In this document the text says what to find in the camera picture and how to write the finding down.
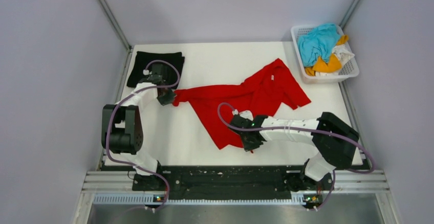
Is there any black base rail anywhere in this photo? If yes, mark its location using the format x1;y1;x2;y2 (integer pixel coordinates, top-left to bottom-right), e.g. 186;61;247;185
132;166;332;200

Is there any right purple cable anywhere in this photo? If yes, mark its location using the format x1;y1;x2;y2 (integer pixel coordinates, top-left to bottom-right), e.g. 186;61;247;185
216;102;376;211

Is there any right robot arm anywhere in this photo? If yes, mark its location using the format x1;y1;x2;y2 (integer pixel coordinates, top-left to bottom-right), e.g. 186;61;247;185
227;111;359;192

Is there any white plastic laundry basket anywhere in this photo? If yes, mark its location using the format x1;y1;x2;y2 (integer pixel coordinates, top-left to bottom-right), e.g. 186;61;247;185
291;26;359;84

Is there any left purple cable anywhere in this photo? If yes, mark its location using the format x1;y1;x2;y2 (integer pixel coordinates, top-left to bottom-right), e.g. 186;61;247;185
105;59;181;213

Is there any aluminium frame rail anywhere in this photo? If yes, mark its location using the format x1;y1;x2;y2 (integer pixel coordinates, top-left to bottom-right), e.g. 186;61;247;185
81;170;389;206

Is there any purple cable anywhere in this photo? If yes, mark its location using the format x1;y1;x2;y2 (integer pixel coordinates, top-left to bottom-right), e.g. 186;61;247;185
105;59;181;213
216;102;376;211

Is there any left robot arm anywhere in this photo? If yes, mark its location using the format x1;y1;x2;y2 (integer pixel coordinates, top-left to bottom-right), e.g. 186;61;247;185
101;60;180;192

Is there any white t shirt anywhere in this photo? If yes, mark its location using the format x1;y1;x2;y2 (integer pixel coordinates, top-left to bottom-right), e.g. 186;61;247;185
313;44;355;77

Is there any red t shirt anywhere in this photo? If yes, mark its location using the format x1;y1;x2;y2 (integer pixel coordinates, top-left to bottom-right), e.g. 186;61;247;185
172;59;311;149

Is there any light blue t shirt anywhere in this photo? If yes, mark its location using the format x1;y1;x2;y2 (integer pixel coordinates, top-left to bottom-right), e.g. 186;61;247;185
297;24;341;67

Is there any folded black t shirt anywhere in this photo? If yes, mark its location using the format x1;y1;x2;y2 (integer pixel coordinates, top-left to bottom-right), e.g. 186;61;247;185
126;51;185;88

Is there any orange t shirt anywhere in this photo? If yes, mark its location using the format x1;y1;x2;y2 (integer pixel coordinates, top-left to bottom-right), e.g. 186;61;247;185
304;35;355;77

